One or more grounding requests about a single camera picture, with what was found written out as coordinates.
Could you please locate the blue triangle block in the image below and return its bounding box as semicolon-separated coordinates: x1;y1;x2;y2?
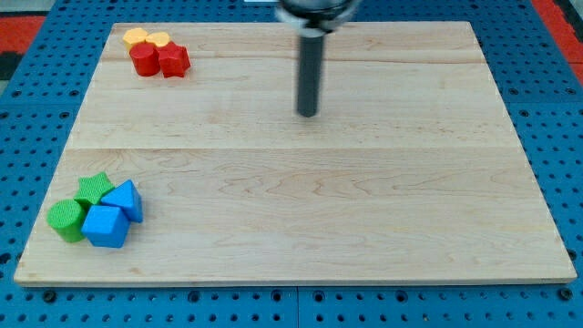
100;179;144;223

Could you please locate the green cylinder block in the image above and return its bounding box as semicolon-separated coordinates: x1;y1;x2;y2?
46;199;87;243

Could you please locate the blue cube block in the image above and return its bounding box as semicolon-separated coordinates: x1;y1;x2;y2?
81;205;130;248

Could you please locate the red cylinder block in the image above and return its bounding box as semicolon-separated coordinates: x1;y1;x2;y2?
129;43;160;77

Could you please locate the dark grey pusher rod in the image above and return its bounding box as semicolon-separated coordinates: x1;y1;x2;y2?
296;36;324;118

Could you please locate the yellow hexagon block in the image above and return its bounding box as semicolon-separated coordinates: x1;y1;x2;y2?
122;27;148;51

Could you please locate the wooden board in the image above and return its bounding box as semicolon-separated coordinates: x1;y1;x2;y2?
15;21;577;287

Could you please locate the red star block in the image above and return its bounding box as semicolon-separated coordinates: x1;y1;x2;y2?
158;41;190;78

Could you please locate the yellow heart block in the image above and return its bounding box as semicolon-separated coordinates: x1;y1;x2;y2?
145;32;171;47

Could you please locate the green star block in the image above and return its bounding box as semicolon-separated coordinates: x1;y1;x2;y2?
74;171;115;210

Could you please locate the round grey tool mount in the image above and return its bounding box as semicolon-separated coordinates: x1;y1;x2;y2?
275;0;362;37

